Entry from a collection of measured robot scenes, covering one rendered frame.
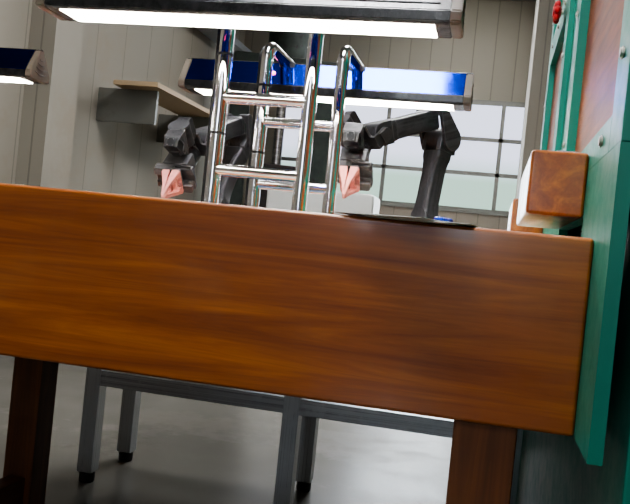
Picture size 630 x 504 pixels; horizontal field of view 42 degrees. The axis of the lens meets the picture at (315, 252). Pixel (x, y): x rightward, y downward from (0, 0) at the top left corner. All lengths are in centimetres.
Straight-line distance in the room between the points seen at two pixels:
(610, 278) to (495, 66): 739
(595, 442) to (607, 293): 12
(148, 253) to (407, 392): 30
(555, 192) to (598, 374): 28
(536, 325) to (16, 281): 54
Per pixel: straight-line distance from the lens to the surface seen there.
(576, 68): 127
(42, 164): 482
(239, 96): 135
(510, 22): 816
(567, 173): 91
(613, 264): 69
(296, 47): 733
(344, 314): 80
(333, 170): 154
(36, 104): 489
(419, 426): 215
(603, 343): 69
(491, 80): 803
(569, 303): 79
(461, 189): 785
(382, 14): 113
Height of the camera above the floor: 73
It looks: level
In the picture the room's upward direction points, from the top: 6 degrees clockwise
